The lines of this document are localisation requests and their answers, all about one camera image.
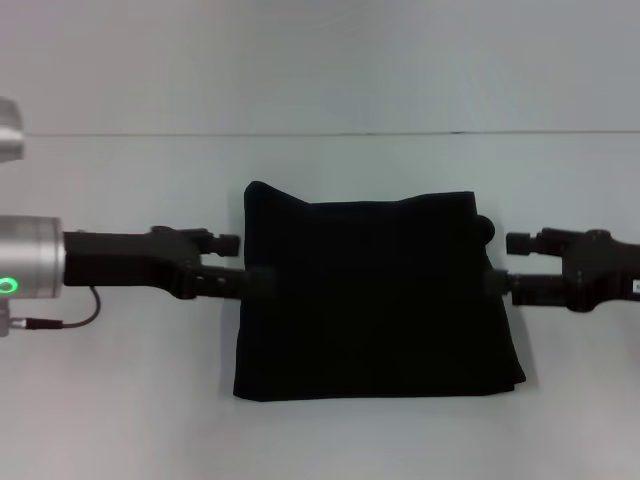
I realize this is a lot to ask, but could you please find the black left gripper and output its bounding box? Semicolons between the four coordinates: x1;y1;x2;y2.
62;225;280;301

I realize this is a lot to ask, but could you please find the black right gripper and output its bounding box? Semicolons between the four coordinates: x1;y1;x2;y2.
483;227;640;314

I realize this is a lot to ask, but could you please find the black t-shirt with FREE print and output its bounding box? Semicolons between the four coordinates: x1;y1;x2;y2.
232;180;529;402

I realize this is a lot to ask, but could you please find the dark left arm cable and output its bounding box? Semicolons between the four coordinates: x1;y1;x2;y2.
9;285;102;331

